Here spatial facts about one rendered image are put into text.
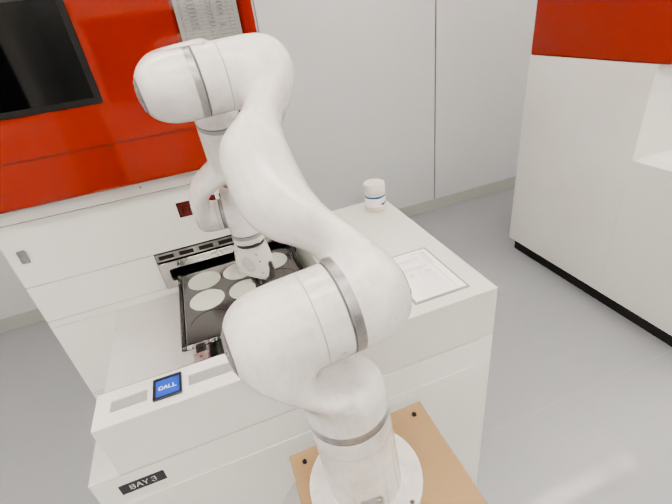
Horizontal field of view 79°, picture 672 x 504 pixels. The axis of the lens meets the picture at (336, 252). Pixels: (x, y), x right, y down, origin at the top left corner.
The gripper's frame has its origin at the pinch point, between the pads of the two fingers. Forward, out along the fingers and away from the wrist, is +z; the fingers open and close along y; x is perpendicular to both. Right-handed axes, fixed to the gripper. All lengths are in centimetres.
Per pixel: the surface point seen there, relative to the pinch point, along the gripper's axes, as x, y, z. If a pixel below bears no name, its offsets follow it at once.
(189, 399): -39.3, 12.7, -3.4
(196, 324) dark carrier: -17.6, -9.3, 2.2
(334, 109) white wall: 181, -74, -5
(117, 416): -48.1, 2.6, -3.9
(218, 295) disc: -5.5, -12.4, 2.1
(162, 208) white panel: 2.0, -34.2, -19.7
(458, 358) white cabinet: 7, 54, 14
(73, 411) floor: -23, -127, 92
